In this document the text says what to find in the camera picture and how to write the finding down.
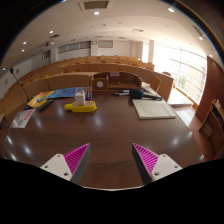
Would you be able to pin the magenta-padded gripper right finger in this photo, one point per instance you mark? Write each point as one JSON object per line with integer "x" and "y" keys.
{"x": 156, "y": 165}

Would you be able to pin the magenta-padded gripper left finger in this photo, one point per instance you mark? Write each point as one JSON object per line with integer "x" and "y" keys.
{"x": 63, "y": 165}

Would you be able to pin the white charger block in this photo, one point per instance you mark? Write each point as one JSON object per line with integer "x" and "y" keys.
{"x": 80, "y": 97}

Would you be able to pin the white paper booklet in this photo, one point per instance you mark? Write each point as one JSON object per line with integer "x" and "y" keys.
{"x": 153, "y": 108}

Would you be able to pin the yellow power strip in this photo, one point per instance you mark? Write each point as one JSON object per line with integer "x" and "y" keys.
{"x": 85, "y": 107}

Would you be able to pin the white leaflet with red print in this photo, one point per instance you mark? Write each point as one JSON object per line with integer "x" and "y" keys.
{"x": 22, "y": 118}

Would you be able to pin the black remote control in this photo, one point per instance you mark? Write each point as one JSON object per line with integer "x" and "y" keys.
{"x": 45, "y": 105}

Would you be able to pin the wooden shelf unit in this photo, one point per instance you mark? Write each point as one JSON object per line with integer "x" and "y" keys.
{"x": 213, "y": 128}

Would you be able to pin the yellow book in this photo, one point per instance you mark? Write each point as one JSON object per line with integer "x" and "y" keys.
{"x": 37, "y": 99}

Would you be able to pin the blue marker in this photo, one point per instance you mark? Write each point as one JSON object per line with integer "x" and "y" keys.
{"x": 87, "y": 96}

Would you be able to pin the blue book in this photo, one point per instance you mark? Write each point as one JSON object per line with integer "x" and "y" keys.
{"x": 66, "y": 92}

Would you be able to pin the red marker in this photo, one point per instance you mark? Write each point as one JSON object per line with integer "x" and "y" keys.
{"x": 90, "y": 96}

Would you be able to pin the black handheld microphone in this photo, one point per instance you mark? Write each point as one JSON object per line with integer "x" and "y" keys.
{"x": 136, "y": 93}

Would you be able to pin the black marker pen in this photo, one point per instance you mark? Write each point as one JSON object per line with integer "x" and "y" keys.
{"x": 122, "y": 91}
{"x": 120, "y": 94}

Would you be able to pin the group of wooden chairs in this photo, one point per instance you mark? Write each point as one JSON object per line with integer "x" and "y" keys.
{"x": 154, "y": 82}

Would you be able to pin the rows of wooden lecture desks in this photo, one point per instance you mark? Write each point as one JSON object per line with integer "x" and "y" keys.
{"x": 66, "y": 81}

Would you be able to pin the wooden desk organizer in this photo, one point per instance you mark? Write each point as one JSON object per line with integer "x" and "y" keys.
{"x": 116, "y": 85}

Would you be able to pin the large glass window front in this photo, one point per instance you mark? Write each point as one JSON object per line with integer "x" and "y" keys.
{"x": 186, "y": 71}

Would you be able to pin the black gooseneck microphone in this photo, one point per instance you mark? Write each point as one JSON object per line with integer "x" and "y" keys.
{"x": 12, "y": 71}

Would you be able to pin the ceiling projector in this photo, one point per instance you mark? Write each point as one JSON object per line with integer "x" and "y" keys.
{"x": 50, "y": 43}

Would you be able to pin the square ceiling air vent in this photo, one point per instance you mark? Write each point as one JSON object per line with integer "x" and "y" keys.
{"x": 198, "y": 31}
{"x": 96, "y": 4}

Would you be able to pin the group of ceiling lights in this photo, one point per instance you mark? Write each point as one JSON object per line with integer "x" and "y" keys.
{"x": 96, "y": 13}

